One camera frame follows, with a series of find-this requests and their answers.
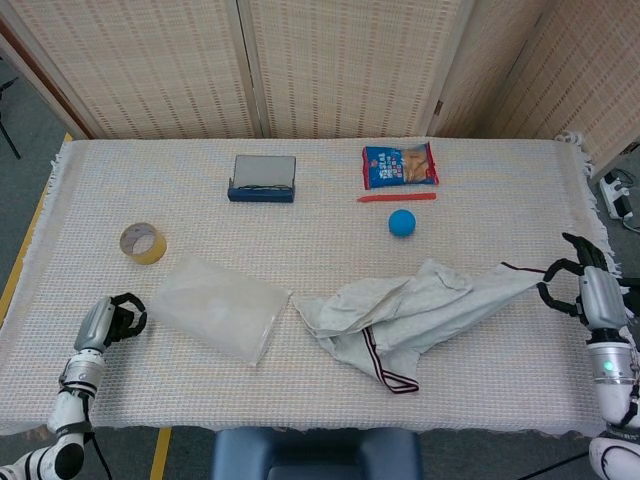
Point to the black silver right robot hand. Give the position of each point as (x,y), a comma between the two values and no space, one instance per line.
(602,300)

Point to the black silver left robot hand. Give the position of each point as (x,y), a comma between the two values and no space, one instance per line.
(97,325)

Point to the translucent plastic zip bag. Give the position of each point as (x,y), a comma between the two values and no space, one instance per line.
(215,310)

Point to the grey garment with striped trim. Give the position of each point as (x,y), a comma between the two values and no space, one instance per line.
(400,310)

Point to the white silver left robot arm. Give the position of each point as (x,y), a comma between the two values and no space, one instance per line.
(75,395)

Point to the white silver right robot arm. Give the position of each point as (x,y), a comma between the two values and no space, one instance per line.
(612,380)

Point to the yellow tape roll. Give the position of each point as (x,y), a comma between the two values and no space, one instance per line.
(152,255)

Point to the white power strip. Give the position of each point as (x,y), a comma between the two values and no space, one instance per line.
(616,197)

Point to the black tripod leg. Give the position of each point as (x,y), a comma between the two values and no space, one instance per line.
(10,135)

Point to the blue ball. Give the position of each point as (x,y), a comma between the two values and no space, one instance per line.
(402,223)

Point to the white woven tablecloth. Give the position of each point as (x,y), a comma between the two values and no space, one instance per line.
(300,240)

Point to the dark blue box grey lid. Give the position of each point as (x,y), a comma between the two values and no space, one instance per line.
(262,172)

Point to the red pen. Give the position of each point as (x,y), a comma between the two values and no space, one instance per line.
(395,197)

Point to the blue snack packet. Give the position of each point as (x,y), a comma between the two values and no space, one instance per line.
(395,167)

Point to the woven bamboo folding screen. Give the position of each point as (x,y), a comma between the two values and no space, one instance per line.
(150,65)

